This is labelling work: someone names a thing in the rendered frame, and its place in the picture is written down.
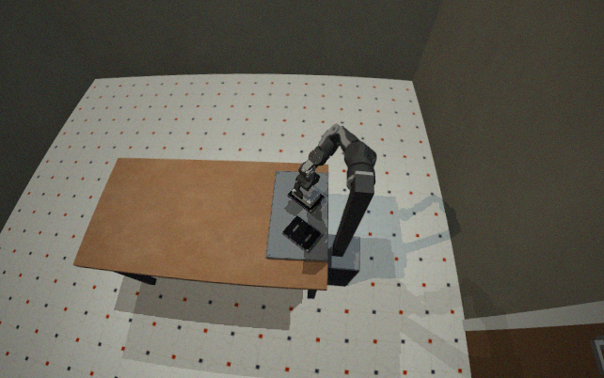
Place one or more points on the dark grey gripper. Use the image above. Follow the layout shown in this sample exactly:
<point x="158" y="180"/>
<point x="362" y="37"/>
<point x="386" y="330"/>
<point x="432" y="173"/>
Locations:
<point x="302" y="181"/>

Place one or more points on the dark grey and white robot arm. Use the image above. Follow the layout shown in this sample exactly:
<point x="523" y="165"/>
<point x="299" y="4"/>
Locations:
<point x="356" y="153"/>

